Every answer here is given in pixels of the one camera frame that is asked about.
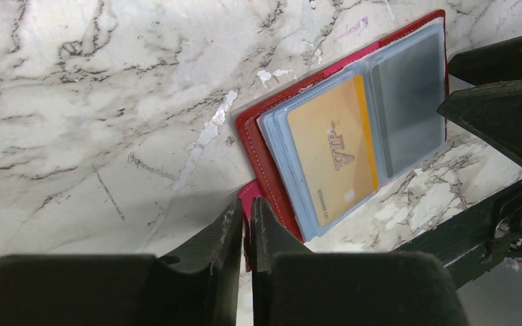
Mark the red leather card holder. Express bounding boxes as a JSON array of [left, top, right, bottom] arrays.
[[234, 9, 450, 244]]

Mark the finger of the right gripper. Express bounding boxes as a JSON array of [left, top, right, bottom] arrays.
[[437, 80, 522, 167], [448, 36, 522, 86]]

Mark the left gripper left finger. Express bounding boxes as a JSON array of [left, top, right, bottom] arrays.
[[0, 202, 243, 325]]

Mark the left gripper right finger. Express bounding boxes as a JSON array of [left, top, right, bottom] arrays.
[[248, 198, 468, 325]]

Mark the gold vip credit card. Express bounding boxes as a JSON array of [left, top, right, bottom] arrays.
[[287, 75, 379, 228]]

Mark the black mounting base rail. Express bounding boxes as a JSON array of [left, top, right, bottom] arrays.
[[398, 180, 522, 287]]

